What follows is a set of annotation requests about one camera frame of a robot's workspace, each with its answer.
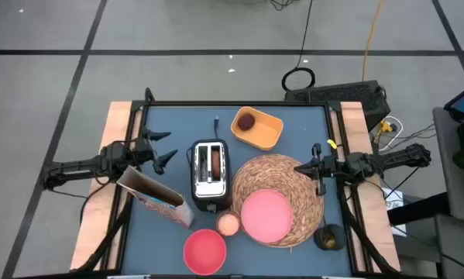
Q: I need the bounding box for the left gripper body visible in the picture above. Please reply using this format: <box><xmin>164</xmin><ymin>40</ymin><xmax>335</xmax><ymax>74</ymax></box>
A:
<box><xmin>132</xmin><ymin>127</ymin><xmax>164</xmax><ymax>175</ymax></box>

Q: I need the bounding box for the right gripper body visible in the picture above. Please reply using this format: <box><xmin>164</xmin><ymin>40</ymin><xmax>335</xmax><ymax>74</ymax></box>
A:
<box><xmin>311</xmin><ymin>143</ymin><xmax>351</xmax><ymax>198</ymax></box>

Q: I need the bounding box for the Cheerios cereal box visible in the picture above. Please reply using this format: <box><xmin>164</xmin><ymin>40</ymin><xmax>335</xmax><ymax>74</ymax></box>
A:
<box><xmin>115</xmin><ymin>165</ymin><xmax>196</xmax><ymax>229</ymax></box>

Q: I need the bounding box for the brown bagel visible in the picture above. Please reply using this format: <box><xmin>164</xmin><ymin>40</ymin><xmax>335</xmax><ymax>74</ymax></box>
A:
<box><xmin>211</xmin><ymin>150</ymin><xmax>222</xmax><ymax>181</ymax></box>

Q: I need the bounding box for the thin long-handled spoon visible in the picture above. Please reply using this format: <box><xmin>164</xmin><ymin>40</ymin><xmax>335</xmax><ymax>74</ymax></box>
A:
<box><xmin>321</xmin><ymin>215</ymin><xmax>337</xmax><ymax>249</ymax></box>

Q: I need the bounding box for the dark red plum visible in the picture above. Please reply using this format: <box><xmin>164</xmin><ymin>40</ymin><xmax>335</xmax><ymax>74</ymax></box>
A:
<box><xmin>236</xmin><ymin>113</ymin><xmax>256</xmax><ymax>132</ymax></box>

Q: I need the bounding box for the red bowl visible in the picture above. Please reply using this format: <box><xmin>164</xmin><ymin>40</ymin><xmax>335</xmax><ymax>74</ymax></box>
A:
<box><xmin>182</xmin><ymin>228</ymin><xmax>228</xmax><ymax>277</ymax></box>

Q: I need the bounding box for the round woven placemat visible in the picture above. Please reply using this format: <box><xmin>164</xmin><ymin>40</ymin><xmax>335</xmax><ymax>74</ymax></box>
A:
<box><xmin>230</xmin><ymin>153</ymin><xmax>325</xmax><ymax>249</ymax></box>

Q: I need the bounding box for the light wooden board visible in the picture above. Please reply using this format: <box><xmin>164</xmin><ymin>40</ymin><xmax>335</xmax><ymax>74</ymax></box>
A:
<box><xmin>69</xmin><ymin>101</ymin><xmax>143</xmax><ymax>271</ymax></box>
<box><xmin>330</xmin><ymin>101</ymin><xmax>402</xmax><ymax>272</ymax></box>

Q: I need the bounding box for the black and silver toaster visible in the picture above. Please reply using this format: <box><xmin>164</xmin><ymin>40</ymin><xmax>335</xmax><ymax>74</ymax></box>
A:
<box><xmin>187</xmin><ymin>138</ymin><xmax>233</xmax><ymax>213</ymax></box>

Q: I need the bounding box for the orange plastic tray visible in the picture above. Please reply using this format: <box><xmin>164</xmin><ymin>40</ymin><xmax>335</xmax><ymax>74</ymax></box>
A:
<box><xmin>230</xmin><ymin>105</ymin><xmax>285</xmax><ymax>152</ymax></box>

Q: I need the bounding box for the pink plate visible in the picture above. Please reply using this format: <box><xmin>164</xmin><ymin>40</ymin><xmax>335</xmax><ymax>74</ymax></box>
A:
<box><xmin>240</xmin><ymin>188</ymin><xmax>294</xmax><ymax>244</ymax></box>

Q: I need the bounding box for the yellow plug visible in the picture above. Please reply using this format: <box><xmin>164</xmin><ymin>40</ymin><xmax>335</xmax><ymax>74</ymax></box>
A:
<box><xmin>377</xmin><ymin>119</ymin><xmax>394</xmax><ymax>135</ymax></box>

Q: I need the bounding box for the dark green cup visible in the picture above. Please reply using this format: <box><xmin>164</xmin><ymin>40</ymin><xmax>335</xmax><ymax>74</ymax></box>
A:
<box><xmin>313</xmin><ymin>223</ymin><xmax>348</xmax><ymax>252</ymax></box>

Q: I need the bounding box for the white paper sheet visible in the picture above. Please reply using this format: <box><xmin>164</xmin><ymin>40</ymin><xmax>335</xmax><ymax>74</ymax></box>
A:
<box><xmin>381</xmin><ymin>187</ymin><xmax>407</xmax><ymax>238</ymax></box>

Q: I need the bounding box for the black computer case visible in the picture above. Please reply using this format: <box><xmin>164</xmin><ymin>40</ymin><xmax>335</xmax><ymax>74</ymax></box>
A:
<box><xmin>284</xmin><ymin>79</ymin><xmax>392</xmax><ymax>132</ymax></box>

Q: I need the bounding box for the orange faceted tumbler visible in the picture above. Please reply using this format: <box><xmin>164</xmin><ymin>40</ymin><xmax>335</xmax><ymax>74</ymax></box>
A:
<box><xmin>215</xmin><ymin>210</ymin><xmax>242</xmax><ymax>237</ymax></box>

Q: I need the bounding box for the black beam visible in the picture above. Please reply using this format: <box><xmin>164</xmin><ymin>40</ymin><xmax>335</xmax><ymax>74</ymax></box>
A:
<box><xmin>386</xmin><ymin>191</ymin><xmax>452</xmax><ymax>226</ymax></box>

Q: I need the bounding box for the grey desk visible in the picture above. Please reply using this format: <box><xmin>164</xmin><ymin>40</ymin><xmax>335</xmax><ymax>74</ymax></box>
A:
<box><xmin>431</xmin><ymin>106</ymin><xmax>464</xmax><ymax>224</ymax></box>

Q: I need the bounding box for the grey box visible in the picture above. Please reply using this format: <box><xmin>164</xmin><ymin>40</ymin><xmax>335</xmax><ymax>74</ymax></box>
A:
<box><xmin>392</xmin><ymin>212</ymin><xmax>464</xmax><ymax>279</ymax></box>

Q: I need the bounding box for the black aluminium table frame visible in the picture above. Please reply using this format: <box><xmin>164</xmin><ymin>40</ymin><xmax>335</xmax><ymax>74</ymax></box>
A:
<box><xmin>70</xmin><ymin>87</ymin><xmax>401</xmax><ymax>279</ymax></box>

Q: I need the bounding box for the toaster power cord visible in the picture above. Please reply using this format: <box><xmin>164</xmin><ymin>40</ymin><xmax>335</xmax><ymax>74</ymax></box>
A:
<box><xmin>185</xmin><ymin>116</ymin><xmax>220</xmax><ymax>166</ymax></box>

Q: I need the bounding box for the black coiled cable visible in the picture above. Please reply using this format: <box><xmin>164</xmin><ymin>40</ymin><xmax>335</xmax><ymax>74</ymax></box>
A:
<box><xmin>280</xmin><ymin>0</ymin><xmax>317</xmax><ymax>92</ymax></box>

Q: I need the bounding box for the orange extension cable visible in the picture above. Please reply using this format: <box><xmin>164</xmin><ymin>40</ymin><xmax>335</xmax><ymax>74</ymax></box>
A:
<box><xmin>361</xmin><ymin>0</ymin><xmax>384</xmax><ymax>82</ymax></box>

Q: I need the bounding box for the black cable tangle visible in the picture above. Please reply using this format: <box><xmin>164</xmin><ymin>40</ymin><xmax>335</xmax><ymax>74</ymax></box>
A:
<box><xmin>268</xmin><ymin>0</ymin><xmax>294</xmax><ymax>12</ymax></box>

